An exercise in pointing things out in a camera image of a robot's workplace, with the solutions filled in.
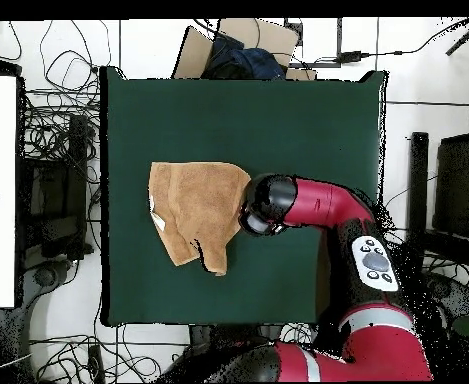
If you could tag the tan terry towel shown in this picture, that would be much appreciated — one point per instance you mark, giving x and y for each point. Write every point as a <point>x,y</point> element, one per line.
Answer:
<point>202,200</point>

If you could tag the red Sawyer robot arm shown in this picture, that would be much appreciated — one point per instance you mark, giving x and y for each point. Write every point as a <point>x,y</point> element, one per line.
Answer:
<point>378,348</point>

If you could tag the dark green table cloth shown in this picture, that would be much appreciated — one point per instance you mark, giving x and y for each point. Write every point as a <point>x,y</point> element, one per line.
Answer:
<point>318,120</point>

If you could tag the dark blue garment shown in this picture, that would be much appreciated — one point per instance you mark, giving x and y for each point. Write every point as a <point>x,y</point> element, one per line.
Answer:
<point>254,62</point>

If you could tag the black power adapter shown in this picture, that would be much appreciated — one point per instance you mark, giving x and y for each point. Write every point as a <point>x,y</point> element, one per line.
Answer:
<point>350,56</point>

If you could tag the brown cardboard box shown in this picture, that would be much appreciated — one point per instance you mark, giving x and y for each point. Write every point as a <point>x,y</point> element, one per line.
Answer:
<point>274,40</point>

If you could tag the black stand frame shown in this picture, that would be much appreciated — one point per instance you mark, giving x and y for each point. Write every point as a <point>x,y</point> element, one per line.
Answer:
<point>78,160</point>
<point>418,168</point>

